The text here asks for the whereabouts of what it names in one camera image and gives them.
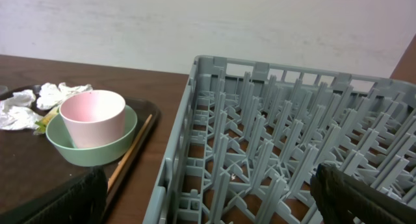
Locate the grey dishwasher rack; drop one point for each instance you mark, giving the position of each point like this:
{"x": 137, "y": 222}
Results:
{"x": 248, "y": 136}

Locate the dark brown serving tray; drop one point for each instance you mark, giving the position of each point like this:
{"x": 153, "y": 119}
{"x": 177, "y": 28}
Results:
{"x": 31, "y": 166}

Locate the green bowl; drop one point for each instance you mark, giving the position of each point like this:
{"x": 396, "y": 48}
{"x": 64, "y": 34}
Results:
{"x": 59, "y": 136}

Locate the pink cup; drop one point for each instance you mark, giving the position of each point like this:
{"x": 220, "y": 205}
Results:
{"x": 94, "y": 118}

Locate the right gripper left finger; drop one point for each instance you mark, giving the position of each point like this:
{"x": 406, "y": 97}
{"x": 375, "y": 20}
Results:
{"x": 80, "y": 200}

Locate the wooden chopstick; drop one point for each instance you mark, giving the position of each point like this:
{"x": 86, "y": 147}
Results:
{"x": 127, "y": 155}

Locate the crumpled white tissue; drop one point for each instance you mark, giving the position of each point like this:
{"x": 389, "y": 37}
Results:
{"x": 16, "y": 112}
{"x": 52, "y": 95}

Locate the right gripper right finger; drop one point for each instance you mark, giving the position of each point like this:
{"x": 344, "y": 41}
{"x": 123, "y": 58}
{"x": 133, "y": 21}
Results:
{"x": 340, "y": 198}

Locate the crumpled white tissue left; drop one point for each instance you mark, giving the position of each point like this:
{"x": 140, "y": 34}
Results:
{"x": 16, "y": 112}

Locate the yellow green snack wrapper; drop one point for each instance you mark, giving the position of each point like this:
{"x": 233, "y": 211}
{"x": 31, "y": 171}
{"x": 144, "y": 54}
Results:
{"x": 42, "y": 124}

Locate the crumpled white tissue top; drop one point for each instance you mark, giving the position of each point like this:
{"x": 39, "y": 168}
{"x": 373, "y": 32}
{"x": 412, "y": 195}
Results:
{"x": 52, "y": 95}

